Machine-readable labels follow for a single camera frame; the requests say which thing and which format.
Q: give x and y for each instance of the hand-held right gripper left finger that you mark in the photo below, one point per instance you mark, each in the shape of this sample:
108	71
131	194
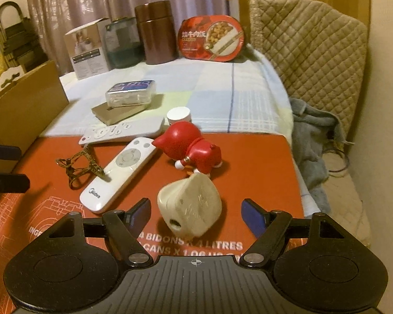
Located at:
140	212

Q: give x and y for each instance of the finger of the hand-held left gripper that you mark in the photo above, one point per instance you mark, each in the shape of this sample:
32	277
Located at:
9	184
3	152

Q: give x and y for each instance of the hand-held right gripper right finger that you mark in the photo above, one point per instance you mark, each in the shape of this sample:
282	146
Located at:
251	216

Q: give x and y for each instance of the white remote with red button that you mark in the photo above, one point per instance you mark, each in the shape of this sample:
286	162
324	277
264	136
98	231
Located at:
118	130

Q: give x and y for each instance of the small white-lidded jar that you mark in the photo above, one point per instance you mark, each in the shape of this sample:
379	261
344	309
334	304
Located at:
178	114

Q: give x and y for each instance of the slim white remote control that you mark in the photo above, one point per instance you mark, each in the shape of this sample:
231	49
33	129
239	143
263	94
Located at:
118	173

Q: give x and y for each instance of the orange printed sheet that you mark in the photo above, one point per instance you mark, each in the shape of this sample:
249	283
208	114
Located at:
249	170

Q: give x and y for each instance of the cardboard box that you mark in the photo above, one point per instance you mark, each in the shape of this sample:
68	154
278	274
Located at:
29	111

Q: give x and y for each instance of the cream plug adapter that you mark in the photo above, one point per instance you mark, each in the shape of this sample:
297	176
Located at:
193	202

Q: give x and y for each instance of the white wooden organizer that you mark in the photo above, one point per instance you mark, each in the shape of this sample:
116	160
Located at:
8	77

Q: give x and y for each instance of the red cat figurine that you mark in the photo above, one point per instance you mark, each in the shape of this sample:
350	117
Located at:
180	140

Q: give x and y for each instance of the beige seat cushion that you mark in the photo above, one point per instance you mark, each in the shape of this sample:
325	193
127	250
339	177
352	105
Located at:
344	202

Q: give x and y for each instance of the grey cloth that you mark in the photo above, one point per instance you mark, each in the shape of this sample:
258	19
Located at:
311	144

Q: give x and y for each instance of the flat brown box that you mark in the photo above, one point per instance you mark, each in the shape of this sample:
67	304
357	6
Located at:
114	113

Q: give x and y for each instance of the dark wicker basket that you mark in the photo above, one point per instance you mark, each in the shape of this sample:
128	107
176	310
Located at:
16	42

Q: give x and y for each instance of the clear plastic box blue label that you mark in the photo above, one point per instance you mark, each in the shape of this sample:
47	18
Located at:
131	93

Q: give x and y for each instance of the pastel checkered blanket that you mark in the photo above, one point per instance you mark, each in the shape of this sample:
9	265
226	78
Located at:
216	91

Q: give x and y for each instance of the white product carton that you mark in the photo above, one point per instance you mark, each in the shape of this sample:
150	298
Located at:
88	52

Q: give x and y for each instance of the green glass jar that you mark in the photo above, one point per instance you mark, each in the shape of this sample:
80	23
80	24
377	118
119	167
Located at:
124	45

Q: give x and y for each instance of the beige quilted cover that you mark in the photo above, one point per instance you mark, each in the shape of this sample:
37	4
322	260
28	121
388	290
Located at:
308	59

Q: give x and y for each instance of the brown thermos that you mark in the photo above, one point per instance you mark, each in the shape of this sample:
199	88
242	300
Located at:
157	32

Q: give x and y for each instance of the red instant meal bowl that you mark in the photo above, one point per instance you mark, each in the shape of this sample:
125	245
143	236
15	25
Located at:
209	39

